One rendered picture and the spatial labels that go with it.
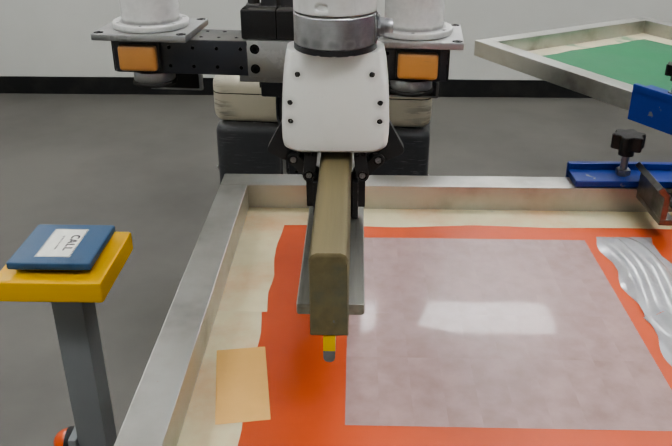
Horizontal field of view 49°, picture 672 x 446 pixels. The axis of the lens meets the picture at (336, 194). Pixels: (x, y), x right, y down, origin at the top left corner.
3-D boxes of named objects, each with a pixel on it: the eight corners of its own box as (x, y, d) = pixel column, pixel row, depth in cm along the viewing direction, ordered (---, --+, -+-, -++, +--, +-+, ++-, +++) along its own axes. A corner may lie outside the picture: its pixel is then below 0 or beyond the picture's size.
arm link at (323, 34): (391, 1, 69) (390, 31, 70) (296, 1, 69) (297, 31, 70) (395, 19, 62) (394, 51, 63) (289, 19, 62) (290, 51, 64)
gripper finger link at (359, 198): (383, 144, 73) (382, 205, 76) (351, 144, 73) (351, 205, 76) (384, 157, 70) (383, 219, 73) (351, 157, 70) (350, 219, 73)
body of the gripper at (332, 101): (390, 21, 70) (387, 132, 75) (282, 21, 70) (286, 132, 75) (393, 41, 63) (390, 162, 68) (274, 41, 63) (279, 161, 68)
